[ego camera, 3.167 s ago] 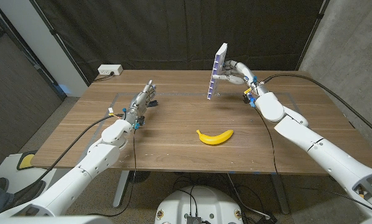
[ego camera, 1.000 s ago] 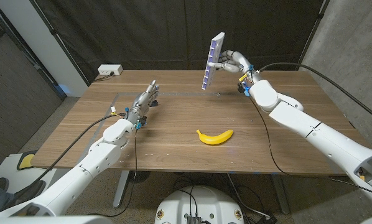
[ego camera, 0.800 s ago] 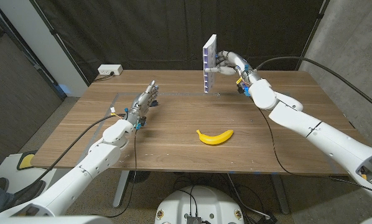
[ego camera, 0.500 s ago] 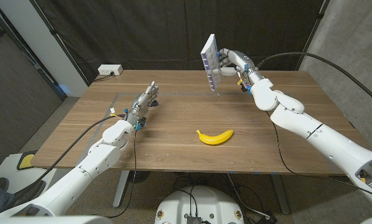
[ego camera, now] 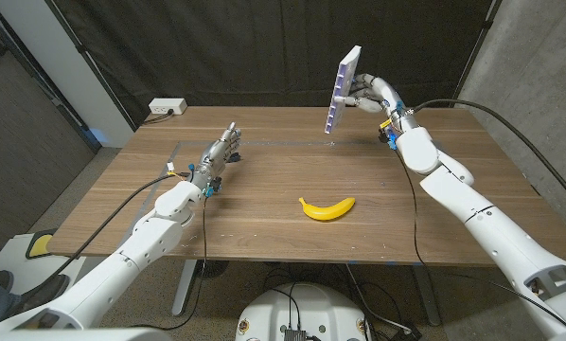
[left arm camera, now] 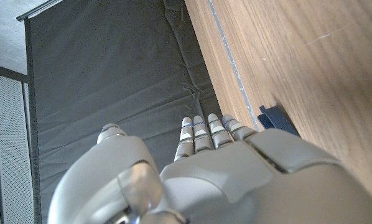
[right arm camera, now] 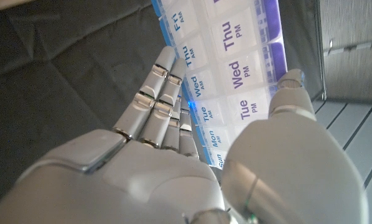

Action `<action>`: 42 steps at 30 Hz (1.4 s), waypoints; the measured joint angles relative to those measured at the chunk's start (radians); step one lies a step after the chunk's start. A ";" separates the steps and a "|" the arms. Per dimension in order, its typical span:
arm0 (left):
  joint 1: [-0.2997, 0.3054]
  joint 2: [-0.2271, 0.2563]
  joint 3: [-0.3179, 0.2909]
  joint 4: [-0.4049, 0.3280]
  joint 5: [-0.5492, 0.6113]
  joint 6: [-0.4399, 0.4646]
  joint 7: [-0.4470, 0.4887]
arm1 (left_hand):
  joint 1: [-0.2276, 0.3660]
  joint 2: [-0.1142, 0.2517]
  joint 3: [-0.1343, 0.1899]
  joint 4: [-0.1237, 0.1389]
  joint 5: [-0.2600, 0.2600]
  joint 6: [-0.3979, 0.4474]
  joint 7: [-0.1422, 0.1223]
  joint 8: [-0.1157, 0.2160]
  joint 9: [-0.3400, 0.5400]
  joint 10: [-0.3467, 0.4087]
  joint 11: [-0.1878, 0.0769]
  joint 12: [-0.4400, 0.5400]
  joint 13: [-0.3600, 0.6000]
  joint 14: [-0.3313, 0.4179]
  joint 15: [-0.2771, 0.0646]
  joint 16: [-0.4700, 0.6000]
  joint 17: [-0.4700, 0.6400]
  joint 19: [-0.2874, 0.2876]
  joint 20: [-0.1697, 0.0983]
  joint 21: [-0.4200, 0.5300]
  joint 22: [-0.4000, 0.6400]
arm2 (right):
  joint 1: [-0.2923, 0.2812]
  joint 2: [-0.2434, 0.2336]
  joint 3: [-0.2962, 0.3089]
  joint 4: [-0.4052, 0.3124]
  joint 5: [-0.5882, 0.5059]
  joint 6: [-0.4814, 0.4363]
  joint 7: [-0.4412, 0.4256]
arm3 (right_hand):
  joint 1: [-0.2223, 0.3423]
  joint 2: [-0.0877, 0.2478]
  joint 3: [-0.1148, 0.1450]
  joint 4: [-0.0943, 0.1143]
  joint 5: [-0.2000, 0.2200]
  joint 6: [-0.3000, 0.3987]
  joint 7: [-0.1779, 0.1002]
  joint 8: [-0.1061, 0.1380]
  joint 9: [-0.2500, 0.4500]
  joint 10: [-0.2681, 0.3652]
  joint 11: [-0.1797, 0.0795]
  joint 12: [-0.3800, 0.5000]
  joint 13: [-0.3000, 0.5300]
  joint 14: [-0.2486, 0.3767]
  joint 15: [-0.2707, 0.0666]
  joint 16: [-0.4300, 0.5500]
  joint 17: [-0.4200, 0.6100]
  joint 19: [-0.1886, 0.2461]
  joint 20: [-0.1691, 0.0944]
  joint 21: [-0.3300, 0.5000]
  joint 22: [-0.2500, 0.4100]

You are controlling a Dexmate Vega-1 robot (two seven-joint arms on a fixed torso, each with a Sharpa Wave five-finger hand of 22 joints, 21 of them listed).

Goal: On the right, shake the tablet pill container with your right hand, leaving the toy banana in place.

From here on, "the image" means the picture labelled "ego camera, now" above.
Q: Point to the black power adapter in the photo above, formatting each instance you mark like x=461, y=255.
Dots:
x=408, y=332

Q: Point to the white floor platform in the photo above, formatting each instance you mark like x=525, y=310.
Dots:
x=13, y=260

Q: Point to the black backdrop curtain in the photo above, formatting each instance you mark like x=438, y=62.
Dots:
x=245, y=52

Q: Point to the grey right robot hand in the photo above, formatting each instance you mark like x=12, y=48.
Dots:
x=382, y=97

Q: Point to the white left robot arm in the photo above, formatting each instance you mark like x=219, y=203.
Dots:
x=117, y=265

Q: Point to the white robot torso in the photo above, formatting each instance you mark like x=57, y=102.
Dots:
x=75, y=335

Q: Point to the yellow and black pad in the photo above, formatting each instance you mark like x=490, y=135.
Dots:
x=40, y=245

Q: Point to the white power strip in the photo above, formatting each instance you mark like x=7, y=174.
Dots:
x=167, y=105

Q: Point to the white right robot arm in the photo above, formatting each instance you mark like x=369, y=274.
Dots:
x=491, y=222

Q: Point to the grey table leg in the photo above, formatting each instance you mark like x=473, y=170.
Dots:
x=184, y=289
x=427, y=296

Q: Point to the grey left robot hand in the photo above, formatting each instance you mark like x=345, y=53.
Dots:
x=214, y=156

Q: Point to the clear weekly pill organizer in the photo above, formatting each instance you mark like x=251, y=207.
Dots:
x=343, y=85

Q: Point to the dark blue plastic piece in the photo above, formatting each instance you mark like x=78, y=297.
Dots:
x=235, y=157

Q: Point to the yellow toy banana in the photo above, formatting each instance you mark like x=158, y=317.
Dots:
x=327, y=210

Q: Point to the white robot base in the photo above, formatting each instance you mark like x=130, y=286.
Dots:
x=304, y=312

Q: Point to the black backdrop stand pole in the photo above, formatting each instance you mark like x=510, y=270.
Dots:
x=91, y=66
x=477, y=47

